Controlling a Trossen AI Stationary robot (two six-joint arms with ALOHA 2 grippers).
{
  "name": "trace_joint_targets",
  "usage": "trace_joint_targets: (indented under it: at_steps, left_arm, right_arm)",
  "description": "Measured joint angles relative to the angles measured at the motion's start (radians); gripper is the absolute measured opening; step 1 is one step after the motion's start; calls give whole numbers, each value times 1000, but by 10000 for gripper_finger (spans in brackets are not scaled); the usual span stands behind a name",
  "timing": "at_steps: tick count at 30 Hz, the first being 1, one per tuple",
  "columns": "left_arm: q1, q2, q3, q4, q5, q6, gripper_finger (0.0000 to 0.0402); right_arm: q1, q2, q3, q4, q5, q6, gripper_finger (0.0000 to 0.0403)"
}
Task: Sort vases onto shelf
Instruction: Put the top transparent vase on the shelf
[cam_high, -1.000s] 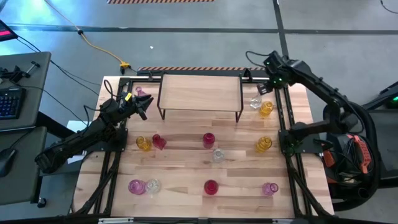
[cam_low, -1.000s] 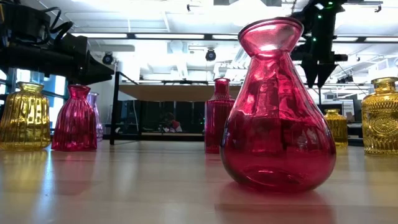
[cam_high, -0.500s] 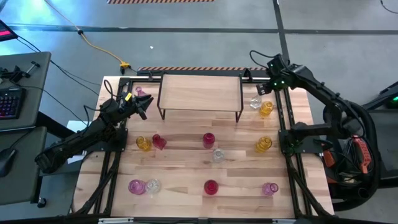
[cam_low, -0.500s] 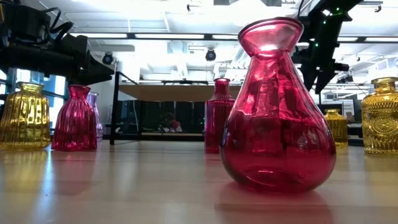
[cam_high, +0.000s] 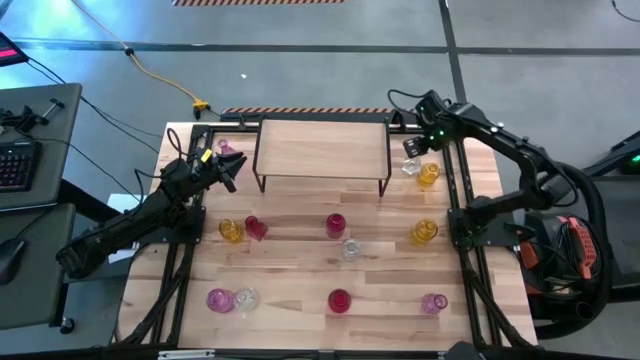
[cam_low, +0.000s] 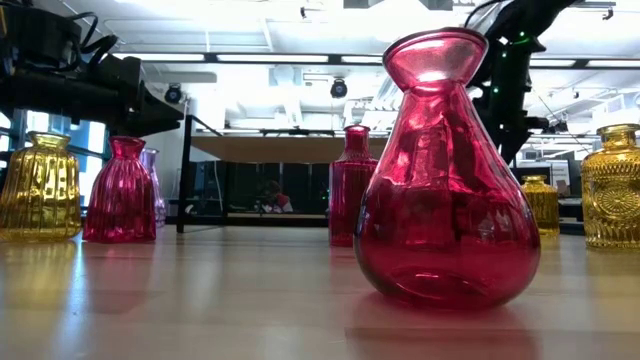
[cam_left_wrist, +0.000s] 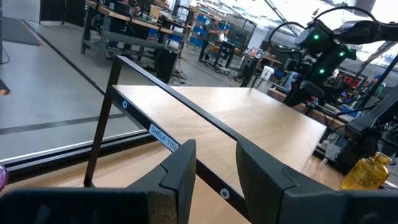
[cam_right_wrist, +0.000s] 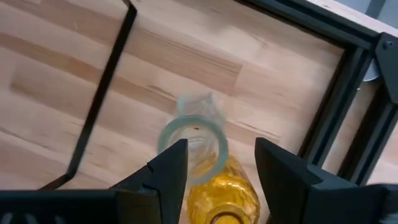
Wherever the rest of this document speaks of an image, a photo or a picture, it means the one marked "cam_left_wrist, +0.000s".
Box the yellow embossed glass vase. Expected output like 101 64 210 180
339 151 393 191

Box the tall purple glass vase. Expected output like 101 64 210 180
0 162 9 193

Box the black background cart table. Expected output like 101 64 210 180
201 39 246 75

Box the long background workbench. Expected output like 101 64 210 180
80 0 191 78

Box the black floor bin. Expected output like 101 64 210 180
155 49 178 84

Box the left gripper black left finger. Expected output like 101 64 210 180
0 139 197 224

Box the blue storage bin rack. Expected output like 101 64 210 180
186 12 233 49

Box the black cabinet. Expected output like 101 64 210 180
39 0 86 27

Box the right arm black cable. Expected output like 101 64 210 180
267 5 379 54

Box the wooden shelf with black frame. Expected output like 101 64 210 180
83 55 327 224

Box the white chair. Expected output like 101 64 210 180
258 65 275 88

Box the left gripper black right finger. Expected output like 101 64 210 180
235 136 398 224

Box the person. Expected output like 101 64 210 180
218 28 231 44
198 16 222 63
368 73 386 99

